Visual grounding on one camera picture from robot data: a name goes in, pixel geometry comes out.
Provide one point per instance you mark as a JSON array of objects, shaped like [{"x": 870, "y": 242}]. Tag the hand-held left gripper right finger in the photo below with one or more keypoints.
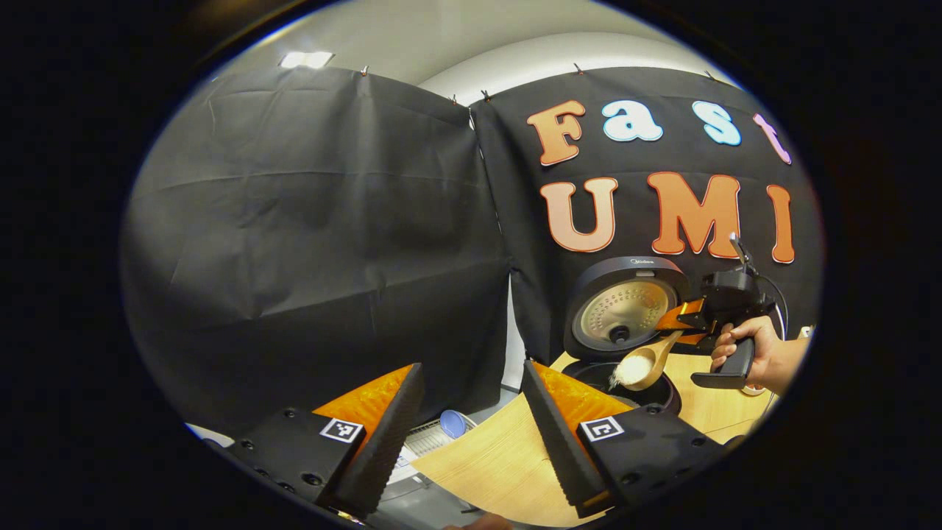
[{"x": 563, "y": 442}]

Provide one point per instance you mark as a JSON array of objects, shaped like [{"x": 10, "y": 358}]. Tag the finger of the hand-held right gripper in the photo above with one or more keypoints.
[
  {"x": 692, "y": 338},
  {"x": 681, "y": 316}
]

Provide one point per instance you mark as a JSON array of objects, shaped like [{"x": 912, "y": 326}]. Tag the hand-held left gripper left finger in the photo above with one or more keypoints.
[{"x": 386, "y": 442}]

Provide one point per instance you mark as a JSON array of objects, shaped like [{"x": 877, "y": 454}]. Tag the dark grey rice cooker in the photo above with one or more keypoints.
[{"x": 625, "y": 313}]

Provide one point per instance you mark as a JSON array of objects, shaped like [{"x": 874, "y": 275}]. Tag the wooden spoon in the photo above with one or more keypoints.
[{"x": 640, "y": 364}]

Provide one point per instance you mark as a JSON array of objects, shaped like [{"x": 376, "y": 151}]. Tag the blue round object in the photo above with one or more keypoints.
[{"x": 452, "y": 424}]

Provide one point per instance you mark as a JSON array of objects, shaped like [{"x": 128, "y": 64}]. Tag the black backdrop cloth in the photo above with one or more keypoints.
[{"x": 294, "y": 235}]

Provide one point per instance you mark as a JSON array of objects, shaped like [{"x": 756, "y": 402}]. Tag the ceiling light panel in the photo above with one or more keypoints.
[{"x": 305, "y": 59}]

